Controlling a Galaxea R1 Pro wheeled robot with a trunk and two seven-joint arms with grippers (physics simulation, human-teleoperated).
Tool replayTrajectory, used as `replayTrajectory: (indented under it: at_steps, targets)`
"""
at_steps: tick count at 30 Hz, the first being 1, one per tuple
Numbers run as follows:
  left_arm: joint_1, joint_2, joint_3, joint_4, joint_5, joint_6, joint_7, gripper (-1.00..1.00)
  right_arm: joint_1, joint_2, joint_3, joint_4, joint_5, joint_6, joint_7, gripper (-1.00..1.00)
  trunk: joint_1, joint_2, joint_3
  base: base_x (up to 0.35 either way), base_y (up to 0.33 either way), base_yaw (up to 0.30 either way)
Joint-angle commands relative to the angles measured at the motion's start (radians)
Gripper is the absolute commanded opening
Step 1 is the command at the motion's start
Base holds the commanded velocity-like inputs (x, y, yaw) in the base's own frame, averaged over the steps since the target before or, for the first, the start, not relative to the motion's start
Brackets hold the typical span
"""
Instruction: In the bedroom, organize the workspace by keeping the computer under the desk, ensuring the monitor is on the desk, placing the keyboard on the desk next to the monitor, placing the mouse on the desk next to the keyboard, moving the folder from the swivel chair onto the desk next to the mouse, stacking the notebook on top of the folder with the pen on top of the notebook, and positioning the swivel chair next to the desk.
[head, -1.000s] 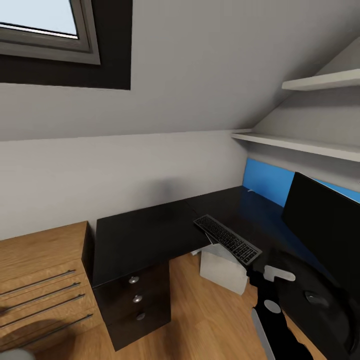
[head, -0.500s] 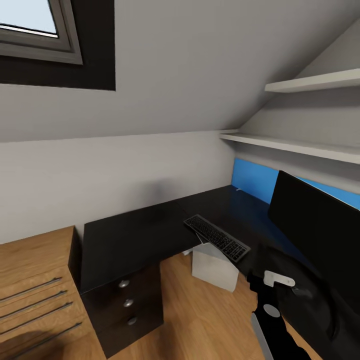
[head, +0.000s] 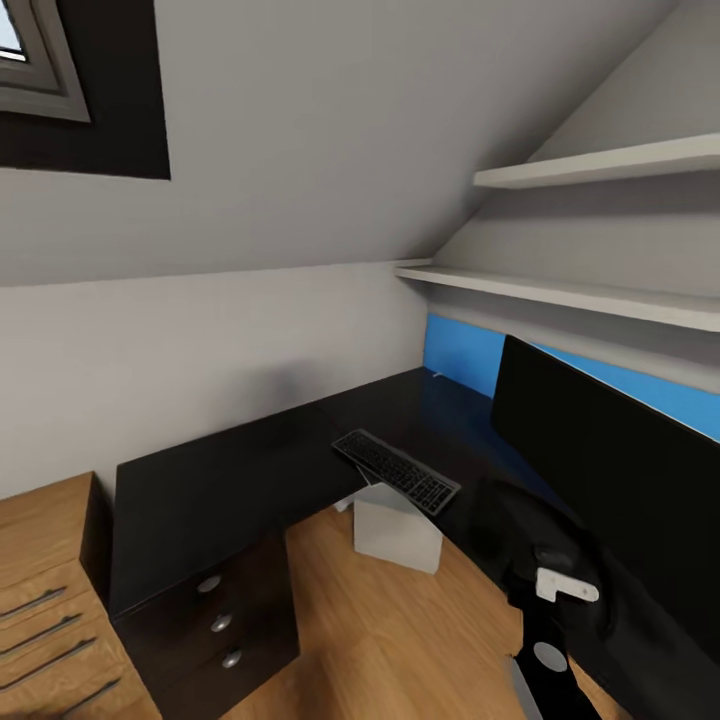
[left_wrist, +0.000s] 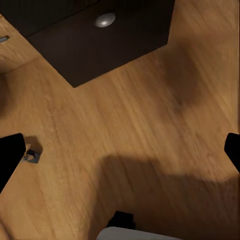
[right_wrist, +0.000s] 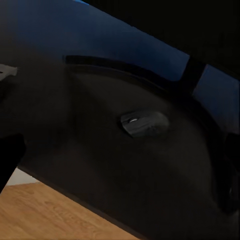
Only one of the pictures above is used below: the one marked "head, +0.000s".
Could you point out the keyboard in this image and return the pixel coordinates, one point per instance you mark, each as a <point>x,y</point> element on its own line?
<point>423,486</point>

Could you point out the room divider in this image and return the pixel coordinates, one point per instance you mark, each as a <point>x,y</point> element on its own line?
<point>471,355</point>

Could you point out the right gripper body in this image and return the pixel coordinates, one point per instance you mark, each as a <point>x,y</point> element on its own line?
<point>564,610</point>

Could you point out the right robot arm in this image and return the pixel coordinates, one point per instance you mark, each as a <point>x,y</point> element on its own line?
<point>541,673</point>

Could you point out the monitor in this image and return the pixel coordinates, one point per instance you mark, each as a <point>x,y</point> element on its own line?
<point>646,485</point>

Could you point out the mouse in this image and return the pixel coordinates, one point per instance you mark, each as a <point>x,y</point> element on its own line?
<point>553,559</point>

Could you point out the desktop computer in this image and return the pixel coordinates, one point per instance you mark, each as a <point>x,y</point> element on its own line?
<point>389,526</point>

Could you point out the notebook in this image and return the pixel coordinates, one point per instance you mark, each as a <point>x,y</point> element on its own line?
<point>371,479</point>

